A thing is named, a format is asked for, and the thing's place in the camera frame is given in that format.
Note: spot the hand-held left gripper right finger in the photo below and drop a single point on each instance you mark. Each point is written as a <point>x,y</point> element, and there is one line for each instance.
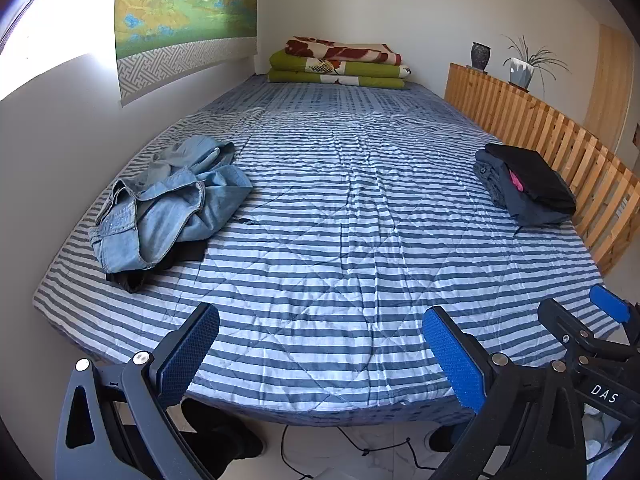
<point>455,360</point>

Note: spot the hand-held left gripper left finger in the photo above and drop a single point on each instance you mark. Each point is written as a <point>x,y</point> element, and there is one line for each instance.
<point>192,347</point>

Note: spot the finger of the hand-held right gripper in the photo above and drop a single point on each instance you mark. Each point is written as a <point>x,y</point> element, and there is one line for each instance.
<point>609,303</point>
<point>557,316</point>

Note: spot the light blue denim jeans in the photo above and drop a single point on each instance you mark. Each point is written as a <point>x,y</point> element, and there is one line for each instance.
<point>165,220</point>

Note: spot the person's right leg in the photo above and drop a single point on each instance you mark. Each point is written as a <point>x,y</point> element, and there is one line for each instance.
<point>442,440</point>

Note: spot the person's leg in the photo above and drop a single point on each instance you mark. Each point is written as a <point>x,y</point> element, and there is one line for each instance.
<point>442,440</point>
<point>220,435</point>

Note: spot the person's left leg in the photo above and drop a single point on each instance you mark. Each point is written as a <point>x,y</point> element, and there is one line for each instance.
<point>220,435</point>

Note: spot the crumpled black garment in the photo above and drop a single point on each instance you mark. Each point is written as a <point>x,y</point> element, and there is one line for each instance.
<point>127,280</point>

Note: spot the folded dark grey garment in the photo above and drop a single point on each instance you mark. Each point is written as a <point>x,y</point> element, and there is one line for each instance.
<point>500,192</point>

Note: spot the pink folded garment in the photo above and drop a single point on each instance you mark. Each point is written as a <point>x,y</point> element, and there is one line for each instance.
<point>516,181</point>

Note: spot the folded black garment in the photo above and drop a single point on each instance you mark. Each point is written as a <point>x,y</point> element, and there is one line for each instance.
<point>535,170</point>

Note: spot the blue striped bed quilt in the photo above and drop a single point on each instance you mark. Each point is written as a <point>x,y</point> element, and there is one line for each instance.
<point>350,210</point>

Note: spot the wooden door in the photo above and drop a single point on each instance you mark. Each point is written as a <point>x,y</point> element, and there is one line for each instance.
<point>607,85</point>

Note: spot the potted plant in white pot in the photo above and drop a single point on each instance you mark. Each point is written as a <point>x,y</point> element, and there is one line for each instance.
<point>521,72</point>

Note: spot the dark ceramic vase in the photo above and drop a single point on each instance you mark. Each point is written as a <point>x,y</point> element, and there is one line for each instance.
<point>481,56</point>

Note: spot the red and white folded blanket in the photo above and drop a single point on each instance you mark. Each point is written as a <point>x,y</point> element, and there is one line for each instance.
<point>345,52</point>

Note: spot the wooden slatted bed rail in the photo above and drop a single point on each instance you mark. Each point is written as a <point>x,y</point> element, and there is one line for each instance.
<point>550,120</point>

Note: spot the landscape wall poster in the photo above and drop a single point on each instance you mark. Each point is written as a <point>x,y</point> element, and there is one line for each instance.
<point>175,10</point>

